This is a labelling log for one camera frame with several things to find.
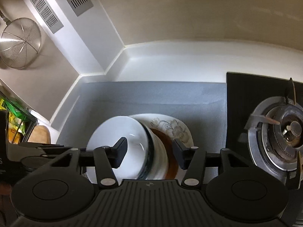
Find brown round plate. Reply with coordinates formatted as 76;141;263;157
151;129;179;179

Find blue white patterned bowl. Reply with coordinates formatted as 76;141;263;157
86;116;154;183

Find beige bowls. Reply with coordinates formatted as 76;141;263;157
138;124;169;180

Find white floral plate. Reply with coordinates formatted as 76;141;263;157
131;113;194;181

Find wooden cutting board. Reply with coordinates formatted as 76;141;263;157
28;126;51;144

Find grey counter mat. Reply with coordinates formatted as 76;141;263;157
57;82;227;153

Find black spice rack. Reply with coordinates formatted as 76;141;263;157
1;84;37;144

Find green yellow snack bag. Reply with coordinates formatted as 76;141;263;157
1;97;26;144

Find black gas stove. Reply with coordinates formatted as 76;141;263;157
226;72;302;225

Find left vent grille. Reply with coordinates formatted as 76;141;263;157
30;0;64;34

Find wire mesh strainer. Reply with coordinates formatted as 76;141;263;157
1;13;42;69

